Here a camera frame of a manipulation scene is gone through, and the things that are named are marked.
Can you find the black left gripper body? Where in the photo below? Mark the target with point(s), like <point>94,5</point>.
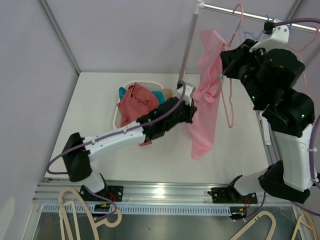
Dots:
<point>185,114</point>

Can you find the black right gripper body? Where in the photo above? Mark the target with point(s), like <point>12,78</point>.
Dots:
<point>244,64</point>

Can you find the light pink t-shirt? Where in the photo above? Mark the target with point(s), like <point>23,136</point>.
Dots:
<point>207,95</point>

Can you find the beige t-shirt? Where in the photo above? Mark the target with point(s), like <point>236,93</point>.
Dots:
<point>167,93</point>

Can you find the teal t-shirt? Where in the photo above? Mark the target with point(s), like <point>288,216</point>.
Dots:
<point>158,94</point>

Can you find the coral red t-shirt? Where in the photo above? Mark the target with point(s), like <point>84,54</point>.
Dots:
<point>137,101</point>

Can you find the pink wire hanger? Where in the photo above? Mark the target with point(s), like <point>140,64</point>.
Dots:
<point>231,120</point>

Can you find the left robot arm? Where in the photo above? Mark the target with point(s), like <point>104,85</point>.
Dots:
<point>79,152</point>

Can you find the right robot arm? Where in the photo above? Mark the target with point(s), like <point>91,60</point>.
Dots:
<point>268,77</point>

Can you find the beige wooden hanger middle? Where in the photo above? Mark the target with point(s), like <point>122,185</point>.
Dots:
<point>264,221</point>

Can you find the beige wooden hanger right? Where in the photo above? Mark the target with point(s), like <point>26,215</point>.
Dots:
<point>305,227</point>

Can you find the white perforated plastic basket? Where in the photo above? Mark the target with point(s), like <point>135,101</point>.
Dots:
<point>150,85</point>

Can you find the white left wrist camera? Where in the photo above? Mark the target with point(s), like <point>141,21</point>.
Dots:
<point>184,91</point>

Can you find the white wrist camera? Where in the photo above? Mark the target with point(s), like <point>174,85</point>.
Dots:
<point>278,37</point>
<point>184,91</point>

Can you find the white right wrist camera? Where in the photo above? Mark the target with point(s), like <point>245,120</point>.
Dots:
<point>278,37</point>

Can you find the grey clothes rack frame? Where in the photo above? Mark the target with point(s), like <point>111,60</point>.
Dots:
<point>255,12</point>

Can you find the aluminium mounting rail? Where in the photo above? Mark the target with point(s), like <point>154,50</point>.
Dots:
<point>135,192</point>

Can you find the white slotted cable duct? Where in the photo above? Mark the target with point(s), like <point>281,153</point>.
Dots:
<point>140,209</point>

